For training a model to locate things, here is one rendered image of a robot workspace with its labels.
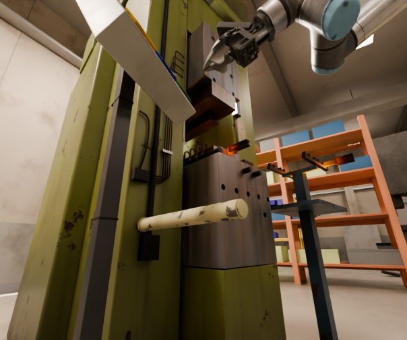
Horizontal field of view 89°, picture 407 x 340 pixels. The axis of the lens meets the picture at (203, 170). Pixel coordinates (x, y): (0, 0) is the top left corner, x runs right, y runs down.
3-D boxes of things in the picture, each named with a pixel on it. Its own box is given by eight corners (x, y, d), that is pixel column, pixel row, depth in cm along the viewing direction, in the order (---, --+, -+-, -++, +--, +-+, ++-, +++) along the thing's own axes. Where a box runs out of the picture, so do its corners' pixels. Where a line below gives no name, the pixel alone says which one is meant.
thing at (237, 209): (251, 221, 47) (248, 198, 49) (236, 219, 43) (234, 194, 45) (149, 232, 76) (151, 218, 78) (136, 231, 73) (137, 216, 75)
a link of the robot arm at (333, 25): (360, 30, 55) (325, 15, 62) (368, -15, 46) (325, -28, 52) (329, 56, 57) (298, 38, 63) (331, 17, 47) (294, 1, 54)
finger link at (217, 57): (207, 70, 59) (234, 48, 58) (197, 59, 62) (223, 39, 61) (211, 77, 62) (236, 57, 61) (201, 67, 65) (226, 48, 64)
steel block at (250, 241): (277, 262, 96) (266, 172, 111) (223, 269, 71) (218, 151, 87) (196, 259, 134) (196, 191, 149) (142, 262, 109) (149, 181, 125)
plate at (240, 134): (246, 145, 141) (244, 123, 146) (238, 141, 135) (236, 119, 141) (244, 146, 142) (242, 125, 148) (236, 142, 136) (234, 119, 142)
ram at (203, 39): (248, 106, 131) (243, 59, 145) (205, 74, 106) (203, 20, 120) (202, 132, 159) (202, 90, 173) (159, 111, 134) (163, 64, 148)
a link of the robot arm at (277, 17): (266, -7, 59) (269, 25, 67) (251, 5, 59) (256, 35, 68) (287, 5, 54) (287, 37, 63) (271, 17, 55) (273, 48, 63)
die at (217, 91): (236, 110, 119) (235, 97, 122) (211, 94, 106) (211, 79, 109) (189, 137, 147) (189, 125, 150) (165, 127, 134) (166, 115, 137)
